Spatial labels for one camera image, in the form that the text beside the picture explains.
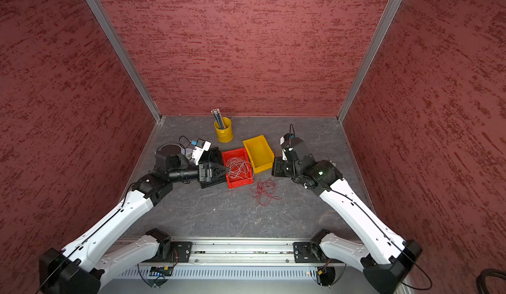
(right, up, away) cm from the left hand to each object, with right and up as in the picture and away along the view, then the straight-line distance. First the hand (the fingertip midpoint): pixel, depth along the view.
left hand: (223, 173), depth 70 cm
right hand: (+18, +1, +2) cm, 18 cm away
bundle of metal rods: (-9, +25, +31) cm, 41 cm away
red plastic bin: (+4, +4, +29) cm, 29 cm away
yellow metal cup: (-5, +14, +34) cm, 37 cm away
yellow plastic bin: (+14, +4, +34) cm, 37 cm away
